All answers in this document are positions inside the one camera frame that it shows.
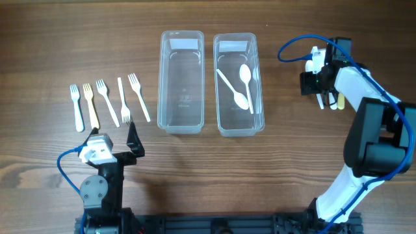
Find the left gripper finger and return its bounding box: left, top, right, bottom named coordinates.
left=84, top=127, right=99, bottom=146
left=126, top=122, right=145, bottom=157

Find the white spoon wide handle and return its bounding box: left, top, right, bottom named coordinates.
left=328, top=92, right=337, bottom=110

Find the large white plastic spoon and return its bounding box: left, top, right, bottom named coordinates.
left=305, top=60, right=324, bottom=109

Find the yellow-green plastic spoon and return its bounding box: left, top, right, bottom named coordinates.
left=337, top=93, right=345, bottom=110

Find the white fork tines down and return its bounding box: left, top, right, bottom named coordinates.
left=117, top=77, right=131, bottom=123

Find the yellow plastic fork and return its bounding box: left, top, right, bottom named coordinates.
left=83, top=83, right=100, bottom=129

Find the small white plastic fork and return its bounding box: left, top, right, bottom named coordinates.
left=70, top=84, right=85, bottom=132

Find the white fork container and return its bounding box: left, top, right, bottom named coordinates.
left=128, top=73, right=151, bottom=122

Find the white spoon container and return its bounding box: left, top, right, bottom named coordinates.
left=239, top=64, right=254, bottom=114

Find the white spoon bowl down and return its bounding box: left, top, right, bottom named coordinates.
left=216, top=68, right=249, bottom=110

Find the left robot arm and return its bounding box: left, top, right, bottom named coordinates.
left=74, top=122, right=146, bottom=233

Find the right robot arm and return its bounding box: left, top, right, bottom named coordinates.
left=300, top=37, right=415, bottom=231

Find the right clear plastic container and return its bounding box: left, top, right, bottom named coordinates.
left=213, top=32, right=265, bottom=137

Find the clear plastic container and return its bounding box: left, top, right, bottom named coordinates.
left=213, top=32, right=265, bottom=137
left=157, top=31, right=205, bottom=135

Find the left clear plastic container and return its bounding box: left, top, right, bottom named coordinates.
left=157, top=31, right=205, bottom=135

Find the left blue cable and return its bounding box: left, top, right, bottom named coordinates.
left=56, top=145, right=88, bottom=234

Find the blue cable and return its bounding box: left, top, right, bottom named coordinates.
left=56, top=145, right=88, bottom=234
left=277, top=34, right=416, bottom=234

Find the right blue cable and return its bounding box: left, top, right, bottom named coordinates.
left=277, top=34, right=416, bottom=234

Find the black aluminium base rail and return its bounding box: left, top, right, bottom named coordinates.
left=73, top=211, right=363, bottom=234

